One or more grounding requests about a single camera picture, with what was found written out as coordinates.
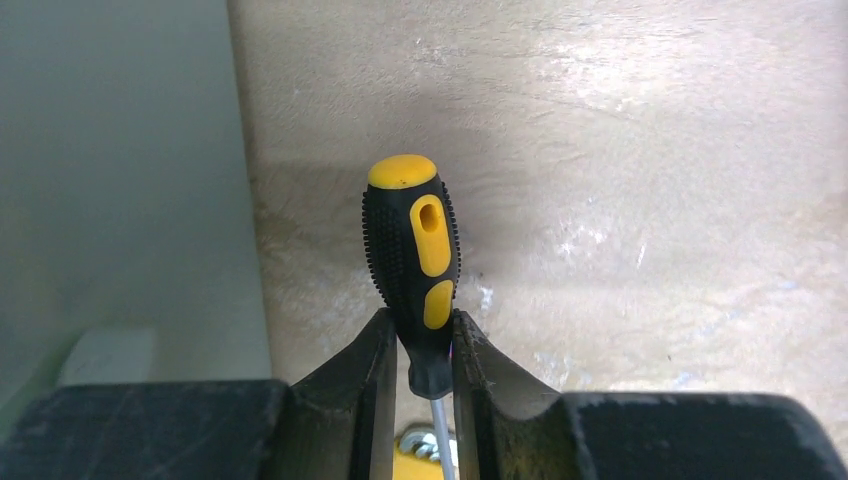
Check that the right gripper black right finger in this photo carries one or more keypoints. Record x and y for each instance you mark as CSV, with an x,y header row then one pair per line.
x,y
511,425

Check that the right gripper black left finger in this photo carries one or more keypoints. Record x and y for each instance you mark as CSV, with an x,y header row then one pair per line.
x,y
336,423

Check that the black yellow stubby screwdriver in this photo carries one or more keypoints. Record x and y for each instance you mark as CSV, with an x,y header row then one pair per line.
x,y
411,245

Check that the translucent green tool box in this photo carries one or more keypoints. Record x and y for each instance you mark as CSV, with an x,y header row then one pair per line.
x,y
128,251

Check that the yellow clip hex key set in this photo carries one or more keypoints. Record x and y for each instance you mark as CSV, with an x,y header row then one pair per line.
x,y
416,455

